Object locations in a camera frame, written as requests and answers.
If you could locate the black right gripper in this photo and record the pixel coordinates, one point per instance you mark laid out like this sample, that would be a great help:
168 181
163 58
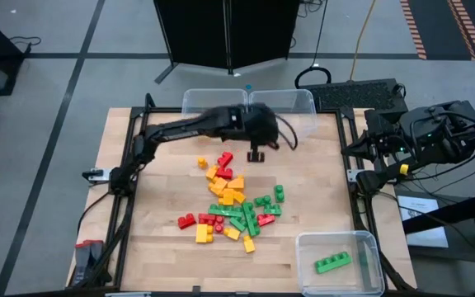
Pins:
384 146

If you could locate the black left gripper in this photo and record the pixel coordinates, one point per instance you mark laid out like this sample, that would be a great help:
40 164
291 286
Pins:
258 123

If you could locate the red toy building block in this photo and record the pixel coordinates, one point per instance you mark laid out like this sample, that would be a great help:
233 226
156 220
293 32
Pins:
207 218
224 173
265 219
219 225
225 158
186 220

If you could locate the yellow toy building block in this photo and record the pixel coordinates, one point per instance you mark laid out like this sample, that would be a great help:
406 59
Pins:
219 185
211 172
233 234
236 182
249 245
228 198
239 196

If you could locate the green toy building block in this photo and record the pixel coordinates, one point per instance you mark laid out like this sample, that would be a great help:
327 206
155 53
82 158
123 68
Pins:
278 193
237 224
273 209
263 201

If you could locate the small yellow building block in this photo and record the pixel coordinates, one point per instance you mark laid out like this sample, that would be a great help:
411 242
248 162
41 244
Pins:
202 162

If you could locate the long green building block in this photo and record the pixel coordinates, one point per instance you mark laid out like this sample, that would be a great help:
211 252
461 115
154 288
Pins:
333 262
223 211
250 218

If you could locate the large yellow building block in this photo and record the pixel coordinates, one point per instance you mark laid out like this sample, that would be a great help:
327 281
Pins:
201 233

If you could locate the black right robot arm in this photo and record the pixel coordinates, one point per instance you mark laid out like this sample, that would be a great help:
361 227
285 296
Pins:
448 132

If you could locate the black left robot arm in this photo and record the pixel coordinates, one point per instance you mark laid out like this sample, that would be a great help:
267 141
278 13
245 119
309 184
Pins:
180 125

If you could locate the clear plastic bin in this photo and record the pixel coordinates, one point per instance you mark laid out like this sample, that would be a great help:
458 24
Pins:
204 99
299 107
344 284

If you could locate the blue floor marker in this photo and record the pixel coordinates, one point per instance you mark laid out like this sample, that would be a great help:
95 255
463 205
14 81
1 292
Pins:
248 87

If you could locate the black equipment stand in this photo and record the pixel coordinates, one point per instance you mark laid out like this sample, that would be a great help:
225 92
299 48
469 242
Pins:
448 214

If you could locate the white printed sheet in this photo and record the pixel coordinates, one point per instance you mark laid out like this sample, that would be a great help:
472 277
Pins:
427 235

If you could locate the black folding screen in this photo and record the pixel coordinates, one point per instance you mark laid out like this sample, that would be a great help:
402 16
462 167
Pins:
196 33

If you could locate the black mat with orange stripes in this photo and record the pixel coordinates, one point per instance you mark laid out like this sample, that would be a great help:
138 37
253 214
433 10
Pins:
439 24

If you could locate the grey holder with red top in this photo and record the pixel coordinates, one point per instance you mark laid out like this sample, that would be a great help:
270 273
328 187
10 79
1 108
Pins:
87 260

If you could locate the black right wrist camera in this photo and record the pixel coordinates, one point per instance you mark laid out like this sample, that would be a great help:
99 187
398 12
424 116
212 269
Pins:
377 119

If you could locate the black metal table frame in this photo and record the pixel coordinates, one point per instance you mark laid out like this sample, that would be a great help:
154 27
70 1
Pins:
163 110

